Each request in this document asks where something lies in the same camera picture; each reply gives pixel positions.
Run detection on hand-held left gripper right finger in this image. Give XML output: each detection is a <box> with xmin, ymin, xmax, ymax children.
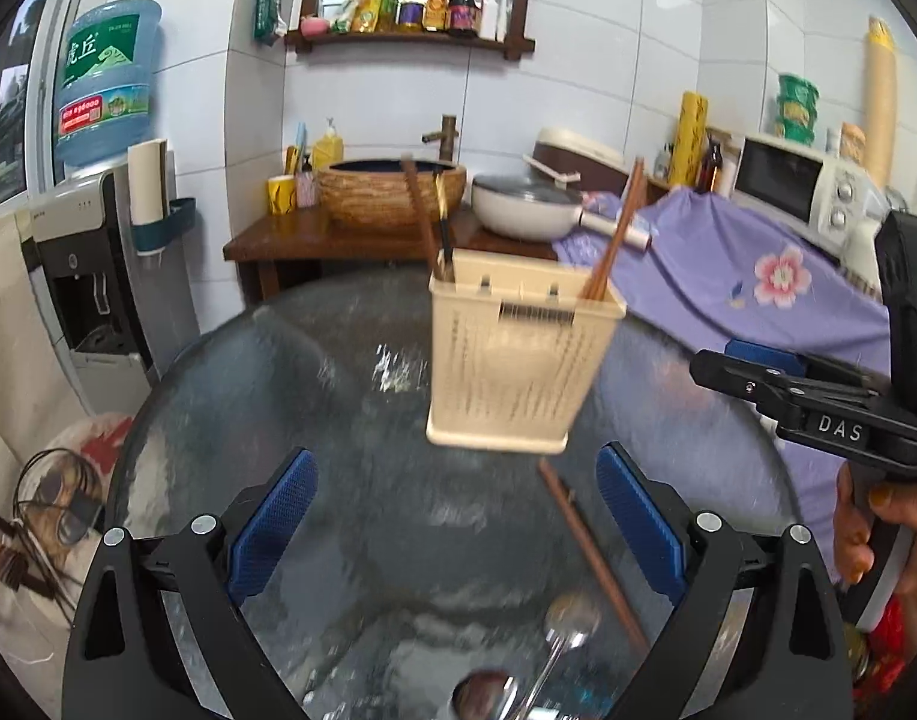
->
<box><xmin>597</xmin><ymin>442</ymin><xmax>853</xmax><ymax>720</ymax></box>

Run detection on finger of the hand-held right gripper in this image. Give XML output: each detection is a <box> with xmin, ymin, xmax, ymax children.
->
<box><xmin>724</xmin><ymin>340</ymin><xmax>891</xmax><ymax>395</ymax></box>
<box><xmin>690</xmin><ymin>349</ymin><xmax>891</xmax><ymax>422</ymax></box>

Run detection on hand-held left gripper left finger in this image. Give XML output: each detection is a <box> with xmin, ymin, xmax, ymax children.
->
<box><xmin>62</xmin><ymin>448</ymin><xmax>355</xmax><ymax>720</ymax></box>

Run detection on brown wooden chopstick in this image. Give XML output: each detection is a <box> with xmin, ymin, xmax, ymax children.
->
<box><xmin>588</xmin><ymin>157</ymin><xmax>647</xmax><ymax>301</ymax></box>
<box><xmin>537</xmin><ymin>461</ymin><xmax>651</xmax><ymax>657</ymax></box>
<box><xmin>579</xmin><ymin>180</ymin><xmax>638</xmax><ymax>301</ymax></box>

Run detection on cream plastic utensil holder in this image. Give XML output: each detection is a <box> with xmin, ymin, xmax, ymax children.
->
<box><xmin>426</xmin><ymin>249</ymin><xmax>628</xmax><ymax>455</ymax></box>

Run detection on dark chopsticks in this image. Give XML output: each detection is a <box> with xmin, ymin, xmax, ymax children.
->
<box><xmin>400</xmin><ymin>156</ymin><xmax>446</xmax><ymax>282</ymax></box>

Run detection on black gold-tipped chopstick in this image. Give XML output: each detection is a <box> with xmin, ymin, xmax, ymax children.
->
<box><xmin>432</xmin><ymin>169</ymin><xmax>455</xmax><ymax>282</ymax></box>

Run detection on person's right hand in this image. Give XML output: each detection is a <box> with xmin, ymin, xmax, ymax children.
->
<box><xmin>834</xmin><ymin>461</ymin><xmax>917</xmax><ymax>616</ymax></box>

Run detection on purple floral cloth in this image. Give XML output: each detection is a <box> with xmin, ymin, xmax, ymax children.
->
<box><xmin>552</xmin><ymin>187</ymin><xmax>902</xmax><ymax>593</ymax></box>

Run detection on white microwave oven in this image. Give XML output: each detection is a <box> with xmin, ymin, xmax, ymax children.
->
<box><xmin>730</xmin><ymin>131</ymin><xmax>887</xmax><ymax>275</ymax></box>

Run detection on brown glass bottle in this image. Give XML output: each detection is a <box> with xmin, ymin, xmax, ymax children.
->
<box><xmin>697</xmin><ymin>139</ymin><xmax>724</xmax><ymax>192</ymax></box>

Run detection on tall paper cup stack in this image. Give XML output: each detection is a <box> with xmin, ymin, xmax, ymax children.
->
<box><xmin>864</xmin><ymin>13</ymin><xmax>901</xmax><ymax>188</ymax></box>

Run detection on yellow roll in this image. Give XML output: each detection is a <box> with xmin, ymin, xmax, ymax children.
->
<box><xmin>667</xmin><ymin>91</ymin><xmax>711</xmax><ymax>188</ymax></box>

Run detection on stack of green noodle cups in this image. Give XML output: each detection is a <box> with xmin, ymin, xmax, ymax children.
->
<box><xmin>774</xmin><ymin>73</ymin><xmax>820</xmax><ymax>145</ymax></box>

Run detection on white brown rice cooker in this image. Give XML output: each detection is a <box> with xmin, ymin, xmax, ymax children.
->
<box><xmin>535</xmin><ymin>127</ymin><xmax>632</xmax><ymax>196</ymax></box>

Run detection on red patterned sleeve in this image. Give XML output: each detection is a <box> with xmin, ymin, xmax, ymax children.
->
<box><xmin>852</xmin><ymin>592</ymin><xmax>917</xmax><ymax>706</ymax></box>

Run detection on white rice paddle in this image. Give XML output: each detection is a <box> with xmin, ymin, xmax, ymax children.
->
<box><xmin>522</xmin><ymin>154</ymin><xmax>583</xmax><ymax>185</ymax></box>

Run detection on wooden counter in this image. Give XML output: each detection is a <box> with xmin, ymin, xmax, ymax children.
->
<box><xmin>223</xmin><ymin>206</ymin><xmax>580</xmax><ymax>301</ymax></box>

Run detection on white pan with lid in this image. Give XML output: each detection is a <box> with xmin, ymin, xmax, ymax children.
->
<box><xmin>469</xmin><ymin>172</ymin><xmax>655</xmax><ymax>252</ymax></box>

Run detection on grey water dispenser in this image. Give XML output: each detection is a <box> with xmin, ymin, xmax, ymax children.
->
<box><xmin>23</xmin><ymin>165</ymin><xmax>200</xmax><ymax>421</ymax></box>

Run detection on woven basin sink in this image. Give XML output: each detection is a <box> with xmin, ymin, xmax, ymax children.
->
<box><xmin>314</xmin><ymin>157</ymin><xmax>469</xmax><ymax>233</ymax></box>

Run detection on white paper cup tube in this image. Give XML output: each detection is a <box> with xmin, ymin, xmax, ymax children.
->
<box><xmin>127</xmin><ymin>139</ymin><xmax>169</xmax><ymax>230</ymax></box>

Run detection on yellow soap dispenser bottle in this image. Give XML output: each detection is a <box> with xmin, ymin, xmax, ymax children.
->
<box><xmin>310</xmin><ymin>118</ymin><xmax>346</xmax><ymax>170</ymax></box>

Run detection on bronze faucet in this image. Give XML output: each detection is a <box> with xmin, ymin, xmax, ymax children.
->
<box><xmin>421</xmin><ymin>114</ymin><xmax>460</xmax><ymax>162</ymax></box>

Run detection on dark wooden framed shelf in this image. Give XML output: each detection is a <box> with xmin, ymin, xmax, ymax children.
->
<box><xmin>284</xmin><ymin>0</ymin><xmax>546</xmax><ymax>61</ymax></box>

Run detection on blue water bottle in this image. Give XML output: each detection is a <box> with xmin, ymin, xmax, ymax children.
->
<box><xmin>53</xmin><ymin>0</ymin><xmax>163</xmax><ymax>170</ymax></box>

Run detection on aluminium sliding window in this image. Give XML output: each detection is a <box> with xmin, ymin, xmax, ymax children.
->
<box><xmin>0</xmin><ymin>0</ymin><xmax>85</xmax><ymax>218</ymax></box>

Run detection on green hanging packet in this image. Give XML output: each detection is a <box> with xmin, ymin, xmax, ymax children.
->
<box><xmin>252</xmin><ymin>0</ymin><xmax>283</xmax><ymax>46</ymax></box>

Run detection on yellow seasoning packets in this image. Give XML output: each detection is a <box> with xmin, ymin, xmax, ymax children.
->
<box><xmin>338</xmin><ymin>0</ymin><xmax>385</xmax><ymax>35</ymax></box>

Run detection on black cables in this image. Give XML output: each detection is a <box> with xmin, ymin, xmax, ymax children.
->
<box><xmin>8</xmin><ymin>450</ymin><xmax>107</xmax><ymax>616</ymax></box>

